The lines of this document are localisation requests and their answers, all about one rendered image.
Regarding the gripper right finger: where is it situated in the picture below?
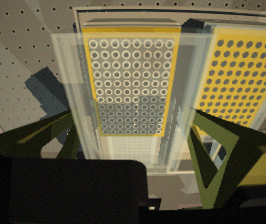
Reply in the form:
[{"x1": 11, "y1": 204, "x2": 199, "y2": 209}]
[{"x1": 187, "y1": 109, "x2": 266, "y2": 209}]

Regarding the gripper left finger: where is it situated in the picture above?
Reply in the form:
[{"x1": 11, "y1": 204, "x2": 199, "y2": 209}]
[{"x1": 0, "y1": 109, "x2": 80, "y2": 159}]

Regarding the black rectangular pad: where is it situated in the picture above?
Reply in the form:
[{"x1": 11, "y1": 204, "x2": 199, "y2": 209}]
[{"x1": 149, "y1": 198, "x2": 162, "y2": 210}]

